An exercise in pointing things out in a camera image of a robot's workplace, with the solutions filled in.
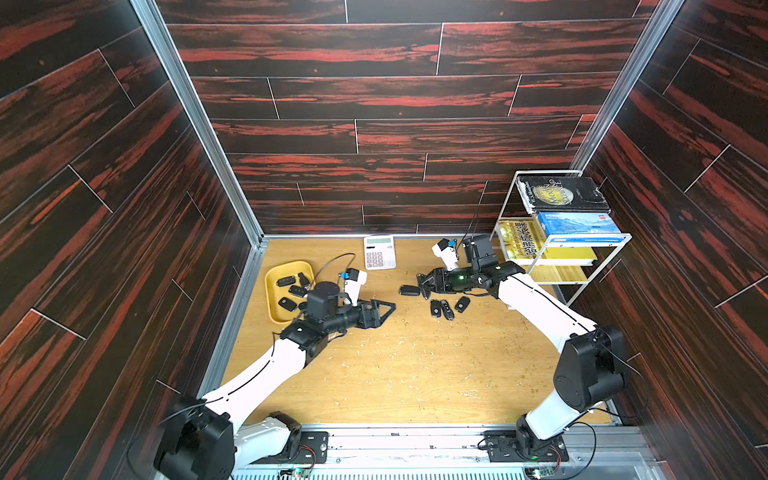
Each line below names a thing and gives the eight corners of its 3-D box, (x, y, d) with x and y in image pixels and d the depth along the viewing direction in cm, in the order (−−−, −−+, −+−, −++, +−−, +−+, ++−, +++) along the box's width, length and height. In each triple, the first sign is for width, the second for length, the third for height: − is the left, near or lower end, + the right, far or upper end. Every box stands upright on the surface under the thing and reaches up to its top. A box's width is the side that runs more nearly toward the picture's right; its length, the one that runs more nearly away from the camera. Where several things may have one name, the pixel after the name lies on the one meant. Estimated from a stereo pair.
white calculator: (363, 270, 112) (363, 265, 109) (365, 240, 122) (364, 235, 119) (395, 270, 112) (395, 265, 109) (394, 240, 122) (394, 235, 119)
